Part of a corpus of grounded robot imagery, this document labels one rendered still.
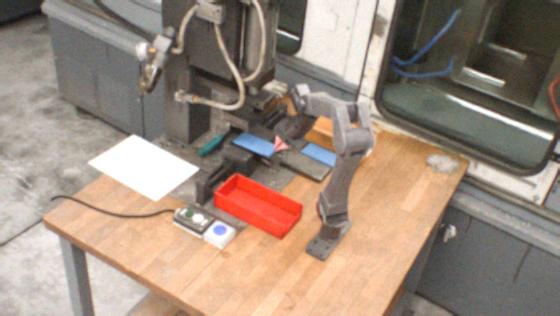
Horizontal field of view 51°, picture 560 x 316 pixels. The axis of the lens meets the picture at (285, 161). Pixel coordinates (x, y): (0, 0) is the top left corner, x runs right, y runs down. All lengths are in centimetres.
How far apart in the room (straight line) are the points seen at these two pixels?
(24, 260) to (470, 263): 201
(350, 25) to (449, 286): 122
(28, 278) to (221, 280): 145
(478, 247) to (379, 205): 70
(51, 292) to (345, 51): 166
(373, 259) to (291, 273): 26
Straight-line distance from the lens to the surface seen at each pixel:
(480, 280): 263
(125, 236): 176
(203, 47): 183
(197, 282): 163
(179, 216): 177
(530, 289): 258
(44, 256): 301
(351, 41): 235
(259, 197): 187
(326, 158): 205
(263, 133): 202
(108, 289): 282
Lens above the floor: 215
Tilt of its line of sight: 38 degrees down
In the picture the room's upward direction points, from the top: 8 degrees clockwise
